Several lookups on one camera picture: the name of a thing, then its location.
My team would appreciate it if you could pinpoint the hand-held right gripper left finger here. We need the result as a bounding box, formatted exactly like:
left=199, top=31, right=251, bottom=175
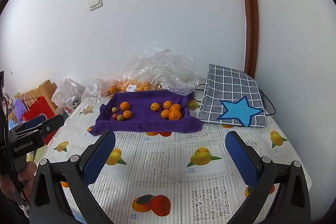
left=29, top=130, right=116, bottom=224

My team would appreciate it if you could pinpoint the purple towel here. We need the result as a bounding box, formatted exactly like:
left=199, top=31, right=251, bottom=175
left=88, top=90, right=202, bottom=135

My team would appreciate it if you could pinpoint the grey checked blue star bag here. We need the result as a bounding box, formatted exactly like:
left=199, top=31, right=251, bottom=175
left=197, top=64, right=267, bottom=128

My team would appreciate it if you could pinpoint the thin black cable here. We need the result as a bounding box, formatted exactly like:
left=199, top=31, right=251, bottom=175
left=194, top=84, right=277, bottom=118

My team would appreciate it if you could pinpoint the white wall switch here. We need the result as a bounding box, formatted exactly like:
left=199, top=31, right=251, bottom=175
left=87, top=0, right=103, bottom=11

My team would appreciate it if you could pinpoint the small clear plastic bag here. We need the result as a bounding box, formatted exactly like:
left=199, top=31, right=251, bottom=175
left=80, top=78, right=111, bottom=114

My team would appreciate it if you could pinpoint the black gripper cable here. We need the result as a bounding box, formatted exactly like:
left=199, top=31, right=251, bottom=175
left=0, top=93, right=30, bottom=212

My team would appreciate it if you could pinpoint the brown wooden door frame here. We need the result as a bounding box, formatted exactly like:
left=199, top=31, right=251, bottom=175
left=234, top=0, right=259, bottom=83

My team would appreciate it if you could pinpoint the red paper bag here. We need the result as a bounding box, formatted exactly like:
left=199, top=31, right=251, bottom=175
left=21, top=91, right=57, bottom=146

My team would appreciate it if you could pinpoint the labelled bag of oranges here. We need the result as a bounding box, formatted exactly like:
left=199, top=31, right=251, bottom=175
left=104, top=79, right=158, bottom=96

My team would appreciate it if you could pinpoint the person's left hand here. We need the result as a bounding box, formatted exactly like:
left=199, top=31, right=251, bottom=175
left=0, top=161, right=38, bottom=205

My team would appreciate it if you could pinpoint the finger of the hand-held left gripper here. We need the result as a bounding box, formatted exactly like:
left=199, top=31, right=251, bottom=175
left=9, top=113, right=48, bottom=135
left=34, top=114, right=65, bottom=146

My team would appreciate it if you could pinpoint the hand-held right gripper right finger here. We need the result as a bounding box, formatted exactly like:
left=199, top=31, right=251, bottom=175
left=225, top=131, right=311, bottom=224

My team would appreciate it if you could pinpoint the purple fluffy item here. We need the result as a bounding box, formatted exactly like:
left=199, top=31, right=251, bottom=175
left=14, top=99, right=27, bottom=123

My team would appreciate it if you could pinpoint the white plastic bag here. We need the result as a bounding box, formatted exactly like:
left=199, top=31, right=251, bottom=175
left=51, top=78, right=86, bottom=114

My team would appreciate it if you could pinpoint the large crumpled clear plastic bag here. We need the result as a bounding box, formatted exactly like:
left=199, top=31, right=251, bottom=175
left=123, top=49, right=200, bottom=96

